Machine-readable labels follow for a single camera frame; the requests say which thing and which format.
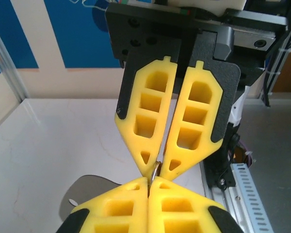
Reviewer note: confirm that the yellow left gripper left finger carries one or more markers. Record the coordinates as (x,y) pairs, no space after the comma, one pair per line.
(116,211)

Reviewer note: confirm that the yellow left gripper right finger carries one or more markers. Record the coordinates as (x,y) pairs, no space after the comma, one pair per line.
(184,213)

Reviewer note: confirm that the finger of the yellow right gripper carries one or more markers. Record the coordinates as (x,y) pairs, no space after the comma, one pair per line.
(196,109)
(148,102)

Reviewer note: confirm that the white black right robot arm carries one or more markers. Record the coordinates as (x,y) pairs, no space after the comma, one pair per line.
(237,109)

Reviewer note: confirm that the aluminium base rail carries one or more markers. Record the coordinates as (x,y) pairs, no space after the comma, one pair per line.
(230,211)

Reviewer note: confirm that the aluminium frame post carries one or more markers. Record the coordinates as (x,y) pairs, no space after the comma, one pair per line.
(9,68)

